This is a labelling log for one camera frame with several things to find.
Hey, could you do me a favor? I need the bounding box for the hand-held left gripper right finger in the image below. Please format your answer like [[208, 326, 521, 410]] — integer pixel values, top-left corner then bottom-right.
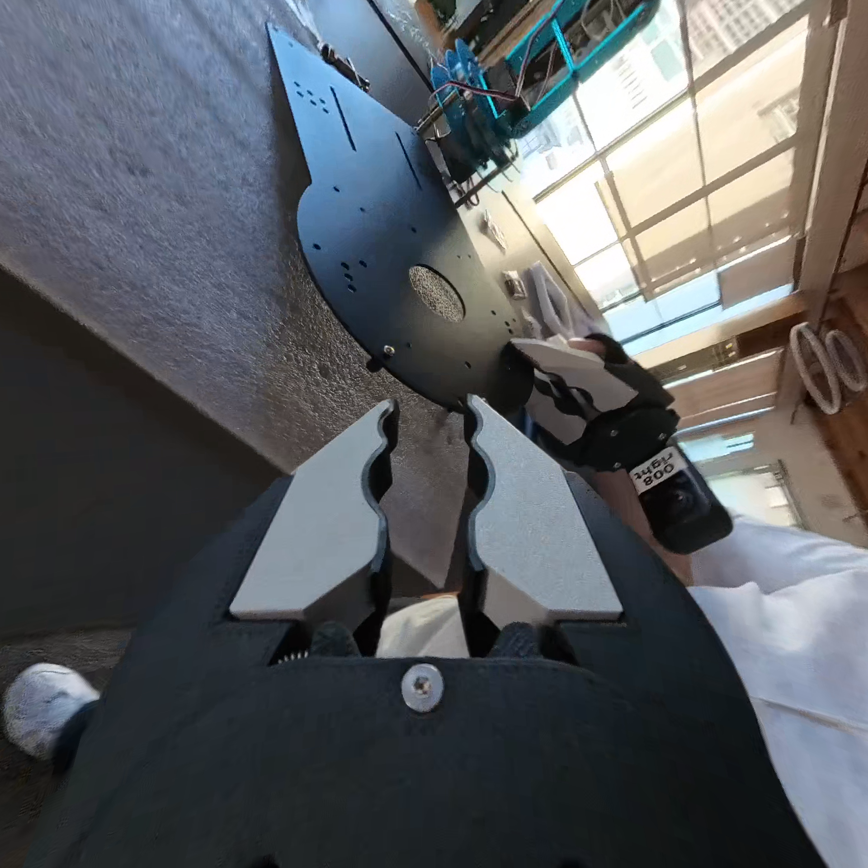
[[462, 395, 625, 623]]

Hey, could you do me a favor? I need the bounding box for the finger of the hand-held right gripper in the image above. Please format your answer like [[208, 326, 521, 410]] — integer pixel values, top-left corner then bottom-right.
[[507, 335, 609, 384], [524, 366, 640, 447]]

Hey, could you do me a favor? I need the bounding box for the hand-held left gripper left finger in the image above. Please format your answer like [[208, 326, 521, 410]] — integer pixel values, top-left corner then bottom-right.
[[228, 398, 401, 623]]

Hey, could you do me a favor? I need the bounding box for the black metal base plate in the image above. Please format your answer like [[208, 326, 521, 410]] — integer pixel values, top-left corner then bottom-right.
[[266, 22, 538, 412]]

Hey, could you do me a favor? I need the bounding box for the person's right forearm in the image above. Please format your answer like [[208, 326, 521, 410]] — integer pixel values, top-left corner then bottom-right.
[[597, 468, 696, 587]]

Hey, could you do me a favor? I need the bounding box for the white foam block with hole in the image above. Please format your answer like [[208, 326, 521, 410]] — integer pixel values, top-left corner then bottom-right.
[[525, 261, 599, 341]]

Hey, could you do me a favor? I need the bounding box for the large window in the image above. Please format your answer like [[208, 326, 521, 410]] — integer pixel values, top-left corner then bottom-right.
[[532, 0, 842, 340]]

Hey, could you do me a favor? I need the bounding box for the person's grey shoe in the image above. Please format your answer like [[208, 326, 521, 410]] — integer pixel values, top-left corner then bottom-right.
[[0, 663, 100, 762]]

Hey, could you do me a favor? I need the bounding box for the grey foam sheet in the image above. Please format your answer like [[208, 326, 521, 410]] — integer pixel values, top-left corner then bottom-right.
[[0, 0, 538, 592]]

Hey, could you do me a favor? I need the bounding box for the white ring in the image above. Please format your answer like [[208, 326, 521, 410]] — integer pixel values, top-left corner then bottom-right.
[[824, 329, 868, 396], [790, 322, 845, 416]]

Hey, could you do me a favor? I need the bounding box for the small metal bracket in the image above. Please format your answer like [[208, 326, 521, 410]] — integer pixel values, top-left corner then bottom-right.
[[319, 42, 372, 94]]

